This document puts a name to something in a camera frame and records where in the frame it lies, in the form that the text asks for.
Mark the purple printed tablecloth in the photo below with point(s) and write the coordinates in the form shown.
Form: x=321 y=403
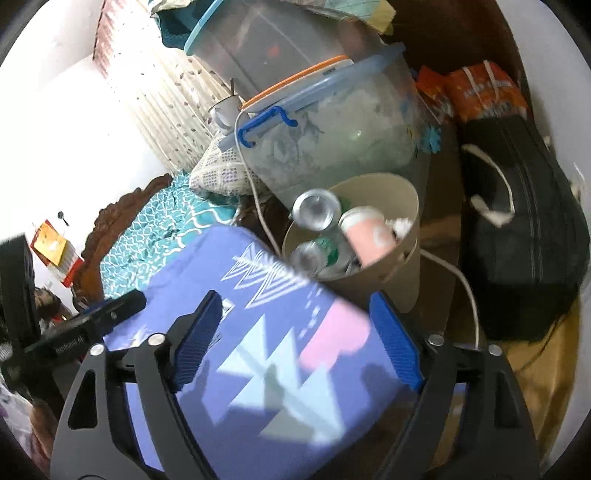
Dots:
x=258 y=415

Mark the carved wooden headboard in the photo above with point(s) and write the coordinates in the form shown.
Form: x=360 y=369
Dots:
x=111 y=212

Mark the green wrapper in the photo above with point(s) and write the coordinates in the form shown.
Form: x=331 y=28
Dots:
x=330 y=249

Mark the aluminium can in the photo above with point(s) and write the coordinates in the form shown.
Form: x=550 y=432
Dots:
x=316 y=210

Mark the red wall paper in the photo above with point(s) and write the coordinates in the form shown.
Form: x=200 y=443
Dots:
x=71 y=270

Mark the small dark wall hook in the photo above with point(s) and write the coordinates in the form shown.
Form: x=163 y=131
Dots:
x=61 y=217

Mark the yellow wall bag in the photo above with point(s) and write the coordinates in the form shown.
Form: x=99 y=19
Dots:
x=48 y=242

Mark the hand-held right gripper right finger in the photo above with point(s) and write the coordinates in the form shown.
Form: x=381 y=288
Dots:
x=397 y=344

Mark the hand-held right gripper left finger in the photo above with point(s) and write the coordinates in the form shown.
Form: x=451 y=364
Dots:
x=198 y=339

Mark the green clear bottle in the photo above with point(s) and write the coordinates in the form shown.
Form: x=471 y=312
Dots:
x=309 y=258

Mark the orange plastic bag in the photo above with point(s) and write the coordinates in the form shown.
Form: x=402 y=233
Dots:
x=485 y=90

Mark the white patterned pillow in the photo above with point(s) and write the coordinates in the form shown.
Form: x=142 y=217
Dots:
x=217 y=170

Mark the clear storage box teal lid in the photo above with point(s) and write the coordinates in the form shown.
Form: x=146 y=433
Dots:
x=277 y=41

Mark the white mug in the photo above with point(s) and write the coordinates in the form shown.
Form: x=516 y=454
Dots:
x=224 y=115

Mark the black bag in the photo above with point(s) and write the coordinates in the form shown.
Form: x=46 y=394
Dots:
x=531 y=230

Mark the beige trash bin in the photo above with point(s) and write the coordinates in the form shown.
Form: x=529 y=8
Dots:
x=397 y=277

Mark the teal patterned blanket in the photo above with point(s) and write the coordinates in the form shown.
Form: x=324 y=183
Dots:
x=152 y=230

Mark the white tissue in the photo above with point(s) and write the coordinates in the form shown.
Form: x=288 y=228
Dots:
x=399 y=226

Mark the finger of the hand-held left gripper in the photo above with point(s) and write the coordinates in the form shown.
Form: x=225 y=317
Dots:
x=92 y=325

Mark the pink paper cup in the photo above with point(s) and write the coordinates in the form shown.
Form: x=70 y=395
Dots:
x=369 y=235

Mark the beige patterned curtain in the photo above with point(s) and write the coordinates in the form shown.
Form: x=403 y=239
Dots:
x=175 y=101

